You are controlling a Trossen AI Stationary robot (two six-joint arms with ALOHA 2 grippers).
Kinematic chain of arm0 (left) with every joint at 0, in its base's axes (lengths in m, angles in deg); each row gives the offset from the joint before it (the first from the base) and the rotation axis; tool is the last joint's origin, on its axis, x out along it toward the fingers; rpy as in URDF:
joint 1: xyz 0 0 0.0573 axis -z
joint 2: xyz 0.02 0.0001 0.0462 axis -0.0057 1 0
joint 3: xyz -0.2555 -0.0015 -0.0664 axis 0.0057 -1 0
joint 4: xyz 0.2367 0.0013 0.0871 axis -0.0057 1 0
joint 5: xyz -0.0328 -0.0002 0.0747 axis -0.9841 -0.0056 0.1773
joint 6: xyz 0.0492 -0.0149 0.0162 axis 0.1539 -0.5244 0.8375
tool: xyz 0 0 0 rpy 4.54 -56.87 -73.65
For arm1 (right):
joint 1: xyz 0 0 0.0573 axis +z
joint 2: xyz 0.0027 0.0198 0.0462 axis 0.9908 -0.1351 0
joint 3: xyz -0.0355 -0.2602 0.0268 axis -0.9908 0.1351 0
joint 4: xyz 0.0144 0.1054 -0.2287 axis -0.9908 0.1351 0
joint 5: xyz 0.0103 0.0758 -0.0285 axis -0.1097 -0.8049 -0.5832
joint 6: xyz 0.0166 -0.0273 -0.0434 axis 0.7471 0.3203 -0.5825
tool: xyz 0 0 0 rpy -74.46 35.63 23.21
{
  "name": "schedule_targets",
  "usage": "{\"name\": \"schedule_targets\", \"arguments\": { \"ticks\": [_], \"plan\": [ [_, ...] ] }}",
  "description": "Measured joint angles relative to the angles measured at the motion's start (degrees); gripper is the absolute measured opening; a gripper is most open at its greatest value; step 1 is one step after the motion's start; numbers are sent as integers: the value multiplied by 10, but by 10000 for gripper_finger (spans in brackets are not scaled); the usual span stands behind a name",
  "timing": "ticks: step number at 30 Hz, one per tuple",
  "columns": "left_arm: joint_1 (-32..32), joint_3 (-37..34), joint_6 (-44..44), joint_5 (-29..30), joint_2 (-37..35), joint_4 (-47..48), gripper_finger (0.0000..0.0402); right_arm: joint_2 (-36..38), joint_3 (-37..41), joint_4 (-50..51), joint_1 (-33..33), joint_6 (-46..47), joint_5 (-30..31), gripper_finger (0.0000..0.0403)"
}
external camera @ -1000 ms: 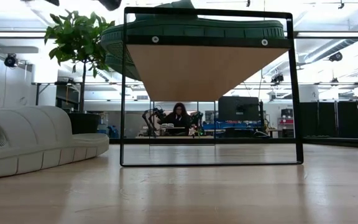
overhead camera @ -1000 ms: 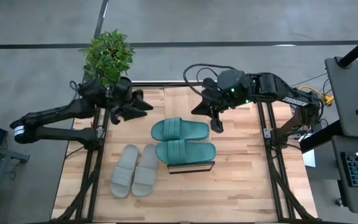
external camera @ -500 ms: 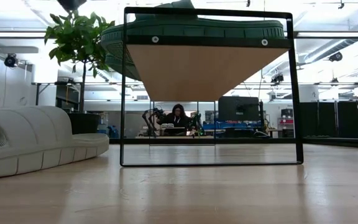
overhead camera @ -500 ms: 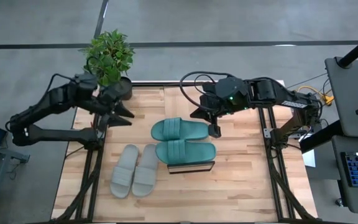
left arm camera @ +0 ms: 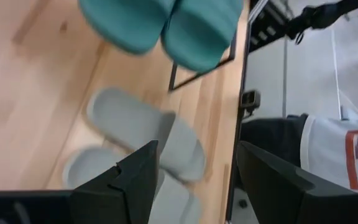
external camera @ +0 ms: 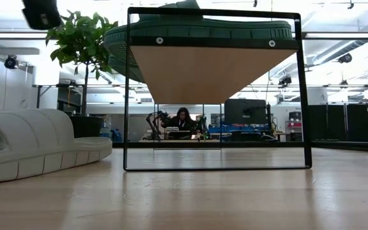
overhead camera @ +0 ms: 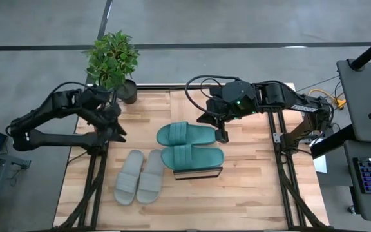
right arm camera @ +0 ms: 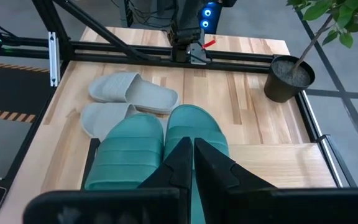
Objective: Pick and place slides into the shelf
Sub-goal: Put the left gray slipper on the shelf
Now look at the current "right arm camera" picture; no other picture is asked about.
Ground green leafy plant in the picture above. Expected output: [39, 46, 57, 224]
[286, 0, 358, 74]

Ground wooden shelf black metal frame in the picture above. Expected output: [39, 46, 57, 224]
[81, 134, 357, 191]

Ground green rubber slide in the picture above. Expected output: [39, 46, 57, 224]
[163, 104, 230, 224]
[85, 113, 165, 191]

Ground black aluminium table frame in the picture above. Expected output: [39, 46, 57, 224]
[0, 0, 324, 184]

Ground black computer blue lights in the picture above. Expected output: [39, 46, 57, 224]
[197, 1, 224, 35]

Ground silver frame bracket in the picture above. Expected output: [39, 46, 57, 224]
[48, 30, 62, 88]

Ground black mat yellow stripes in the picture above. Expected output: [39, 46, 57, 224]
[0, 60, 51, 124]

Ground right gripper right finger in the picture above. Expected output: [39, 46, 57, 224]
[193, 138, 276, 191]

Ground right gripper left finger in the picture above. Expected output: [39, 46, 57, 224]
[138, 136, 194, 190]

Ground grey rubber slide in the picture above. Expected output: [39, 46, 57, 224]
[80, 102, 140, 141]
[88, 72, 180, 115]

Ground black plant pot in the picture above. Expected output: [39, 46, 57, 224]
[264, 55, 316, 103]

